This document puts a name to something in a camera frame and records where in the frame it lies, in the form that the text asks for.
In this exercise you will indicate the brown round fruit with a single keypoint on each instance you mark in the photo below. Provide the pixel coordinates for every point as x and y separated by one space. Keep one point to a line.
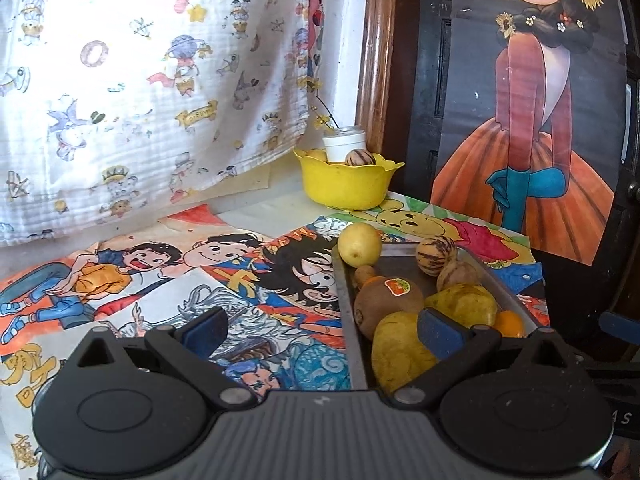
457 272

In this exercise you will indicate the white cartoon print cloth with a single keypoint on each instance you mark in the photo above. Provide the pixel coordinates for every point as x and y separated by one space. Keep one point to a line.
111 108

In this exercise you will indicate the white jar with twigs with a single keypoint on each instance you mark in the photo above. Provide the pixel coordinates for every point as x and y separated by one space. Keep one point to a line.
339 143

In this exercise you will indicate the wooden door frame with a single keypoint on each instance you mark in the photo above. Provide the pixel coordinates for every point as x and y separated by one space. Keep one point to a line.
376 62

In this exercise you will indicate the small orange citrus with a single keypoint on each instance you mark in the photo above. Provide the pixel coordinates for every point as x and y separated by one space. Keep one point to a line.
509 324

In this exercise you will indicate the kiwi with sticker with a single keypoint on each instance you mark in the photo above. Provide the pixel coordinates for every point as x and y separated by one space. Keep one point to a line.
380 297

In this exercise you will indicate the grey dragon drawing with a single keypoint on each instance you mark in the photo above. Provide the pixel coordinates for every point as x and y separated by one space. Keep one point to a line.
162 405

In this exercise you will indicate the green pear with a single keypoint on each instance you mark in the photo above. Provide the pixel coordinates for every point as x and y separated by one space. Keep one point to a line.
398 356
467 304

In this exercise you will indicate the yellow lemon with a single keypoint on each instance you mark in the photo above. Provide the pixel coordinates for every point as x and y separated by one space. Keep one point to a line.
359 244

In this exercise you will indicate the girl orange dress poster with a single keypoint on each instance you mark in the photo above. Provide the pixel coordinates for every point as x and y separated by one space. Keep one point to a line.
534 119

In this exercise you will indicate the cartoon kids drawing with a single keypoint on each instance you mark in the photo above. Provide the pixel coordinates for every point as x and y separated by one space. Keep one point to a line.
110 276

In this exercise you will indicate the striped pepino melon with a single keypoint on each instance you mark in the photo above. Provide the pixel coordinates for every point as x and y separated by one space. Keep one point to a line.
433 253

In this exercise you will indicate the small brown longan fruit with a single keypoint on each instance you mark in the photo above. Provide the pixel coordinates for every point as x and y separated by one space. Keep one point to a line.
363 274

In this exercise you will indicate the yellow plastic bowl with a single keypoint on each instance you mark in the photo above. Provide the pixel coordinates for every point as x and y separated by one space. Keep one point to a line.
345 187

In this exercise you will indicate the striped fruit in bowl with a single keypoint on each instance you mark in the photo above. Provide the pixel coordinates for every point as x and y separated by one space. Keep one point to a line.
359 157

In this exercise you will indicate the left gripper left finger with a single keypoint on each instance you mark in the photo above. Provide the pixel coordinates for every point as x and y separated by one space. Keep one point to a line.
184 353

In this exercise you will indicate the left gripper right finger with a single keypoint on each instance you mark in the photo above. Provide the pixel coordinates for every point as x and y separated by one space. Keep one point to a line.
458 351

